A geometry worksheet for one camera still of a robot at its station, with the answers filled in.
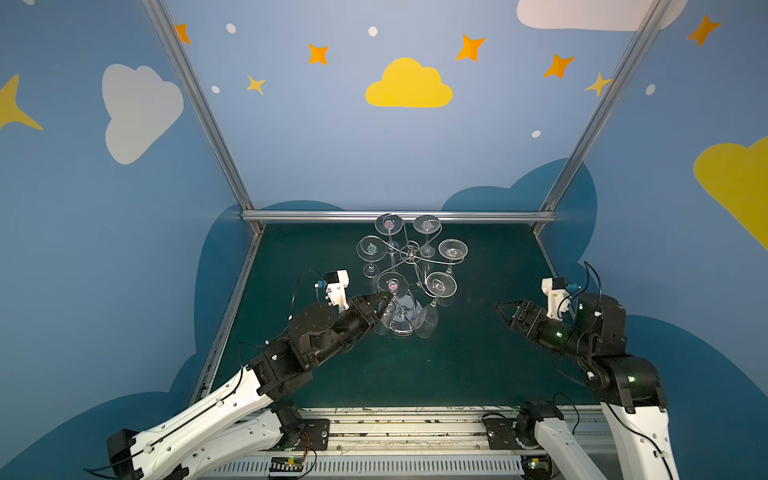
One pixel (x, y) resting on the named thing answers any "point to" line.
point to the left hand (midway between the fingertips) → (392, 292)
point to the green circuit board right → (536, 466)
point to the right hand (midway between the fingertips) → (508, 309)
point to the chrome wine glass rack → (414, 256)
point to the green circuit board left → (286, 464)
